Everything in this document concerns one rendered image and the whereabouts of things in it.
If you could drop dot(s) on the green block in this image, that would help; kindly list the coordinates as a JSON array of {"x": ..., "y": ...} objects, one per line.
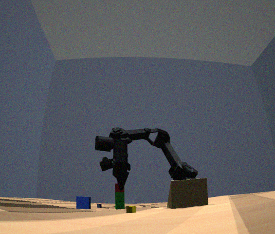
[
  {"x": 119, "y": 205},
  {"x": 119, "y": 196}
]

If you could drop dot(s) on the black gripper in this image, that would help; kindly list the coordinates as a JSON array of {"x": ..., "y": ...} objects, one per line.
[{"x": 120, "y": 168}]

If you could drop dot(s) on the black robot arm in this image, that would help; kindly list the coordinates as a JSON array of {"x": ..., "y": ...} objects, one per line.
[{"x": 119, "y": 138}]

